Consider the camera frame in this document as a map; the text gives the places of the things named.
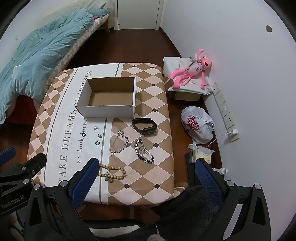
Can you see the white power strip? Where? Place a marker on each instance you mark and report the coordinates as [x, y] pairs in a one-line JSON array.
[[225, 111]]

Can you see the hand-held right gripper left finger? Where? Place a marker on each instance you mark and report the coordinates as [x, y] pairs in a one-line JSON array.
[[83, 185]]

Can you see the black smartwatch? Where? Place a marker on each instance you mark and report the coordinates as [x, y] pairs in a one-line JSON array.
[[148, 132]]

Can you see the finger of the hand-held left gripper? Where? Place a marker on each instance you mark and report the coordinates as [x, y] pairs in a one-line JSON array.
[[8, 155], [34, 163]]

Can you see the red bed base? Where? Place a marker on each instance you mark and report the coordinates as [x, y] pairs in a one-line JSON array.
[[25, 102]]

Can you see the white door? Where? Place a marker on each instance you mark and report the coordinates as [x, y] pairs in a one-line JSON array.
[[138, 14]]

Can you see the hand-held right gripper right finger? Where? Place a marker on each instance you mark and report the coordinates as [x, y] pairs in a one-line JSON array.
[[209, 183]]

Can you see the round wall hole cover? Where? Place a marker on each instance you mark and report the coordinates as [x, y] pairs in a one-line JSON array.
[[268, 28]]

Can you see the teal blanket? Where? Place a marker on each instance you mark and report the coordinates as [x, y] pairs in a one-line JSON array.
[[46, 51]]

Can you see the crumpled white tissue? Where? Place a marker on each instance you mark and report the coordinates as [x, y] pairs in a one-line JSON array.
[[203, 153]]

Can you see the white cardboard box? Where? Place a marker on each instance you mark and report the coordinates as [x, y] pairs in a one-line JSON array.
[[106, 112]]

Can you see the white plastic bag red print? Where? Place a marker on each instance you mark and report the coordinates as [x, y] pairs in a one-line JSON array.
[[196, 136]]

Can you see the brown cardboard box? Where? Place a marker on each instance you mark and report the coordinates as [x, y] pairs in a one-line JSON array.
[[185, 96]]

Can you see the wooden bed frame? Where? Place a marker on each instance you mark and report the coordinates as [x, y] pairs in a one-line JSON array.
[[107, 26]]

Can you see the white charger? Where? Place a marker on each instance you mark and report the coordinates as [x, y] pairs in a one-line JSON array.
[[233, 132]]

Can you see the black flat object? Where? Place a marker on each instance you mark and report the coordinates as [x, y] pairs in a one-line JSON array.
[[190, 158]]

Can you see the white spray bottle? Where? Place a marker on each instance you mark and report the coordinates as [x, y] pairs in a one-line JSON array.
[[219, 171]]

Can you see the dark fuzzy cloth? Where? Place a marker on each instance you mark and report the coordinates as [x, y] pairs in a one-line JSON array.
[[185, 208]]

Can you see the pink plush toy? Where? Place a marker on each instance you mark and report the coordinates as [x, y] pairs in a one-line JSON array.
[[185, 74]]

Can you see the checkered printed tablecloth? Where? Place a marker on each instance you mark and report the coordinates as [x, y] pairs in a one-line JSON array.
[[148, 97]]

